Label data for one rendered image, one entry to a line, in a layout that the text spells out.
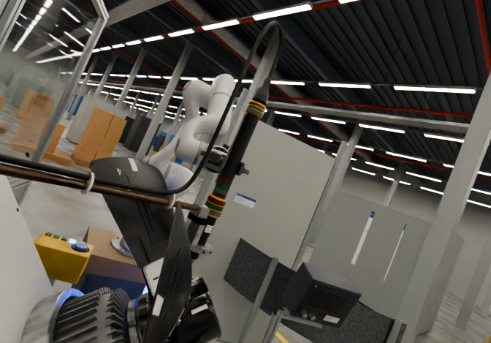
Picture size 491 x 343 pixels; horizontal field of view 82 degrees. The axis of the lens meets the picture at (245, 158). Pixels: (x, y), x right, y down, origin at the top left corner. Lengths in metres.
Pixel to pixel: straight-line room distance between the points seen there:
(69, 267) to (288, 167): 2.09
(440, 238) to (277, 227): 2.58
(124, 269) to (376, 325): 1.90
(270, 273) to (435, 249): 2.80
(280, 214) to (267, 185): 0.32
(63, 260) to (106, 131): 7.81
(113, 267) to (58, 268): 0.26
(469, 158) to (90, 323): 4.76
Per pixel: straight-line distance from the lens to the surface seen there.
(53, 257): 1.06
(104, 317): 0.61
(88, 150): 8.79
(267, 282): 2.50
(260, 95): 0.68
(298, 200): 2.84
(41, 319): 0.62
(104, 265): 1.27
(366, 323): 2.57
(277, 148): 2.67
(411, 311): 4.80
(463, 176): 4.86
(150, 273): 0.62
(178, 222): 0.35
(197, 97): 1.24
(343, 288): 1.34
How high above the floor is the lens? 1.50
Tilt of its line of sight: 3 degrees up
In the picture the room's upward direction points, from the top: 23 degrees clockwise
